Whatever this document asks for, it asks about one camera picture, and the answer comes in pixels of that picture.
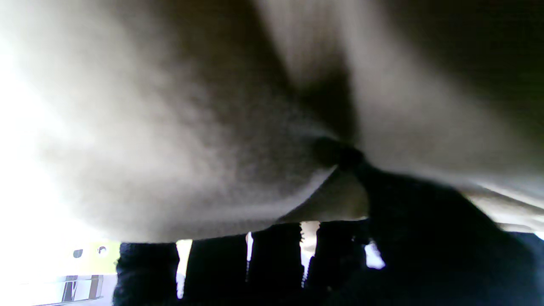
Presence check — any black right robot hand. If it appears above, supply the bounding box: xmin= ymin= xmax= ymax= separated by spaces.
xmin=113 ymin=137 xmax=544 ymax=306

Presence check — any brown pillowcase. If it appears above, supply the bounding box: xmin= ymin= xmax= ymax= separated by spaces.
xmin=0 ymin=0 xmax=544 ymax=245

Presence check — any yellow perforated laundry basket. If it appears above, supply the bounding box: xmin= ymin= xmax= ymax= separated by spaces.
xmin=70 ymin=240 xmax=122 ymax=277

